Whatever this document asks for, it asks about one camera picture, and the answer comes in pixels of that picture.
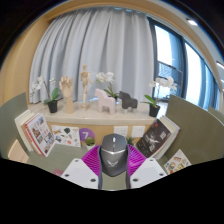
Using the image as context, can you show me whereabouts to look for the pink wooden horse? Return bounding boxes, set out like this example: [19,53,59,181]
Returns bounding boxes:
[94,88,117,115]

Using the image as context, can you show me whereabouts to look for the dark framed window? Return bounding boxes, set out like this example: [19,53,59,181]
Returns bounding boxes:
[148,16,224,113]

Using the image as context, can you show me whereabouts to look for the white leaning books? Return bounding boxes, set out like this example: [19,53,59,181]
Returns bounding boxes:
[151,114,181,161]

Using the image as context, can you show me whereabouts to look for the green felt desk divider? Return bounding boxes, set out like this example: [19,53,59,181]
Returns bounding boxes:
[0,92,29,159]
[164,94,224,166]

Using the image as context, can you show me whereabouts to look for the white orchid plant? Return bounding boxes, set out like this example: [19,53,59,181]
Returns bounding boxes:
[95,71,120,101]

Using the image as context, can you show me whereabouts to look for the black cover book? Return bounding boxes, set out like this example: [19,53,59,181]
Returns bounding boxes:
[135,118,173,158]

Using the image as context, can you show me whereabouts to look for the white thick book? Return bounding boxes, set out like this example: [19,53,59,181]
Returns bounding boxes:
[14,109,36,153]

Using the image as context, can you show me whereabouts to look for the grey pleated curtain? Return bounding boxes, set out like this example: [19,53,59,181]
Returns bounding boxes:
[28,6,158,104]

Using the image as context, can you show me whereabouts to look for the white colourful sticker sheet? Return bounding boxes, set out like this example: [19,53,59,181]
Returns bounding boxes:
[163,148,192,176]

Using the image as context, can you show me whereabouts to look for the white orchid in black pot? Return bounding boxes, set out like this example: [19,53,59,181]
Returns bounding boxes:
[29,75,63,114]
[143,76,178,118]

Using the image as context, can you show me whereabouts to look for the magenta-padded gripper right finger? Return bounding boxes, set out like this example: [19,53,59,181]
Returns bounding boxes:
[124,144,168,190]

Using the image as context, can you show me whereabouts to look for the wooden artist mannequin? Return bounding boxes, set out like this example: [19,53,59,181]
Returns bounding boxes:
[79,64,95,110]

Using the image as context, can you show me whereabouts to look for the red and white magazine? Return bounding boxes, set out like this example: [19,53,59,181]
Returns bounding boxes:
[24,113,56,158]

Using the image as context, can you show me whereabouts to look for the brown cover book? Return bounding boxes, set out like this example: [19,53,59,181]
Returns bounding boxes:
[20,116,38,154]

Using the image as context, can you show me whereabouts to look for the white wall socket plate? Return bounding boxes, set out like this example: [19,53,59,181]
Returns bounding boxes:
[130,125,146,139]
[113,125,129,138]

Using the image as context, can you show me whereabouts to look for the white sticker picture card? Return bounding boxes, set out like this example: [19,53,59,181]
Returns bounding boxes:
[51,124,82,148]

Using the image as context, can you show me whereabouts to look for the wooden hand model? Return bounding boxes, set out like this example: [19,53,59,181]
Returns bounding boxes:
[58,75,75,115]

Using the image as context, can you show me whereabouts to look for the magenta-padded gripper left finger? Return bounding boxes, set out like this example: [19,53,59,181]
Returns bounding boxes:
[60,144,104,190]

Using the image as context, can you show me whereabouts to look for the purple round sign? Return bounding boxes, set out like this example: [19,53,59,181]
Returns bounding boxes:
[78,127,96,144]

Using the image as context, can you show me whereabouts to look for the dark grey computer mouse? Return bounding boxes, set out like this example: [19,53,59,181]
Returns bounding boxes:
[99,133,130,178]

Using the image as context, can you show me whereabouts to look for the dark wooden horse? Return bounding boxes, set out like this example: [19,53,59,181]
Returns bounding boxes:
[118,90,139,111]

